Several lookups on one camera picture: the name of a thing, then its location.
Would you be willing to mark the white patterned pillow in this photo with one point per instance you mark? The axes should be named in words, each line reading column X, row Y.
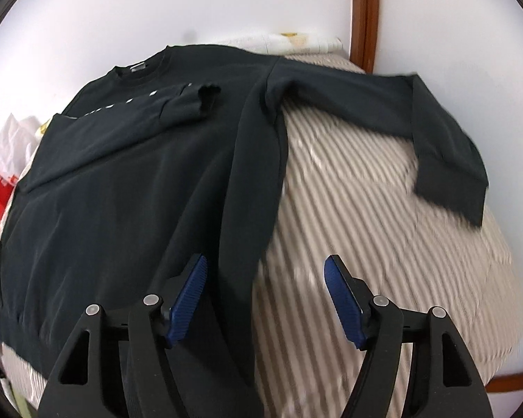
column 283, row 41

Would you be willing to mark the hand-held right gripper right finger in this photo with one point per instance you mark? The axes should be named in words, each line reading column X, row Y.
column 344, row 300

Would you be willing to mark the white plastic bag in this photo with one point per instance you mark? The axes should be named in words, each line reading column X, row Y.
column 13, row 139

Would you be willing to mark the black sweatshirt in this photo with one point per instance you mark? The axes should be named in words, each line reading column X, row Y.
column 148, row 174

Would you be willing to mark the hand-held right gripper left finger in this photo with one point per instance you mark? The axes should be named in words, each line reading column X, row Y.
column 187, row 298

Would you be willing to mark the brown wooden door frame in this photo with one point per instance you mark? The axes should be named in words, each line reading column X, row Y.
column 364, row 13

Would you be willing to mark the brown wooden bed frame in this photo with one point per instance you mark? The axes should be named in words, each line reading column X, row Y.
column 512, row 381

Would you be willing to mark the striped beige bed cover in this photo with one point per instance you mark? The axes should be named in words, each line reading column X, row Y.
column 375, row 235

